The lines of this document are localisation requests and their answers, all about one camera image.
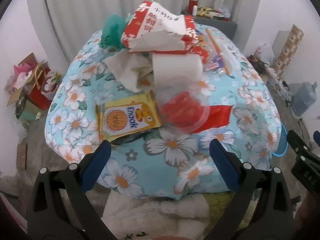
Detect grey cabinet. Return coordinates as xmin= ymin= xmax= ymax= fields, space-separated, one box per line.
xmin=181 ymin=7 xmax=238 ymax=40

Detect green plastic bag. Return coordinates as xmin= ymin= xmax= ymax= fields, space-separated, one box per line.
xmin=100 ymin=14 xmax=132 ymax=52

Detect clear plastic bag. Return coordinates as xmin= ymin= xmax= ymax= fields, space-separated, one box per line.
xmin=214 ymin=0 xmax=230 ymax=18

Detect dark brown basket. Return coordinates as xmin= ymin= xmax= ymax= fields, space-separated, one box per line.
xmin=250 ymin=57 xmax=268 ymax=74

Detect white cloth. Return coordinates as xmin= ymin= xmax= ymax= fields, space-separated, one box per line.
xmin=104 ymin=51 xmax=154 ymax=93

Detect white curtain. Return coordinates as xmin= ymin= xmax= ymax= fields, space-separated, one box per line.
xmin=25 ymin=0 xmax=263 ymax=65

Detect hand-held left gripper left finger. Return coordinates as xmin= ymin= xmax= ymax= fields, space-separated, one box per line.
xmin=27 ymin=140 xmax=118 ymax=240

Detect clear wrapped gift bundle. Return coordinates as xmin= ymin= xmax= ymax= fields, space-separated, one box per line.
xmin=44 ymin=71 xmax=62 ymax=100

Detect red plastic packet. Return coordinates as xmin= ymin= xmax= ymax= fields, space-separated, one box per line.
xmin=195 ymin=104 xmax=233 ymax=133

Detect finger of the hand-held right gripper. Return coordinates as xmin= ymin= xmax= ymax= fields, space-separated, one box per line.
xmin=287 ymin=129 xmax=320 ymax=160

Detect red white paper packet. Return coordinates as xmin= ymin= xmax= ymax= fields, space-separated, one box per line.
xmin=121 ymin=1 xmax=198 ymax=54

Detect white plastic bag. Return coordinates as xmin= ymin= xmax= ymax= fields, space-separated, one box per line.
xmin=255 ymin=42 xmax=274 ymax=65

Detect clear bag with red print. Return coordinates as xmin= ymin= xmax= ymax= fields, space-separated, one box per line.
xmin=187 ymin=27 xmax=240 ymax=75

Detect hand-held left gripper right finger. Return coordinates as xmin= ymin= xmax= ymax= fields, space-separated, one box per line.
xmin=207 ymin=139 xmax=294 ymax=240

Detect blue plastic basket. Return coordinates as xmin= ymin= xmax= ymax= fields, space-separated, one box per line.
xmin=272 ymin=125 xmax=288 ymax=158

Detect yellow snack packet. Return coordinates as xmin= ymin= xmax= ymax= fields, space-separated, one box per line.
xmin=95 ymin=91 xmax=163 ymax=142

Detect clear round plastic container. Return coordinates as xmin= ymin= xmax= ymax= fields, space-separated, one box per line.
xmin=157 ymin=85 xmax=212 ymax=133

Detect white printed box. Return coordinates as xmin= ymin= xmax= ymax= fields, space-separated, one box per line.
xmin=266 ymin=65 xmax=292 ymax=98

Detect pile of snack packets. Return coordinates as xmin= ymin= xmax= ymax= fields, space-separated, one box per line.
xmin=196 ymin=6 xmax=218 ymax=18

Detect blue water jug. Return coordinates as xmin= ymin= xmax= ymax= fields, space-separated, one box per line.
xmin=291 ymin=81 xmax=318 ymax=117

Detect white fluffy rug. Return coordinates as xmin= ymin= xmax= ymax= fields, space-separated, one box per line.
xmin=102 ymin=192 xmax=210 ymax=240

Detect patterned paper roll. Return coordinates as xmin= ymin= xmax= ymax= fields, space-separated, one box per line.
xmin=272 ymin=24 xmax=304 ymax=77

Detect white tissue roll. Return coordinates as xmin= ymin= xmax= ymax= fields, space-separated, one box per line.
xmin=152 ymin=52 xmax=203 ymax=85

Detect floral blue tablecloth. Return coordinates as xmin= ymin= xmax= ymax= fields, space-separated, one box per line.
xmin=44 ymin=22 xmax=283 ymax=200

